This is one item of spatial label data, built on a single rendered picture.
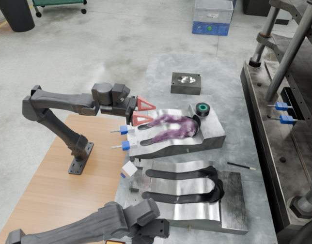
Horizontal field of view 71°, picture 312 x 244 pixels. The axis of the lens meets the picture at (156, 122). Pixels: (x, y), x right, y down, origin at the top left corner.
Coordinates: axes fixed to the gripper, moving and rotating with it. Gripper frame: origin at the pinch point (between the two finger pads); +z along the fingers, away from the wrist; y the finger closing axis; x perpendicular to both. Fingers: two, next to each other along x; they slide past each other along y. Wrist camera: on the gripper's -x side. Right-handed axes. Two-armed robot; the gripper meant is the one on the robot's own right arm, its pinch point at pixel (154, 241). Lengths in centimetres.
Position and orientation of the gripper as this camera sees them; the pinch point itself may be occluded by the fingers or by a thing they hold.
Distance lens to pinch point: 86.4
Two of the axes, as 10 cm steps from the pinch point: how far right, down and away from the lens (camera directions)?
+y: 1.1, -7.3, 6.7
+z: 4.6, 6.4, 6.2
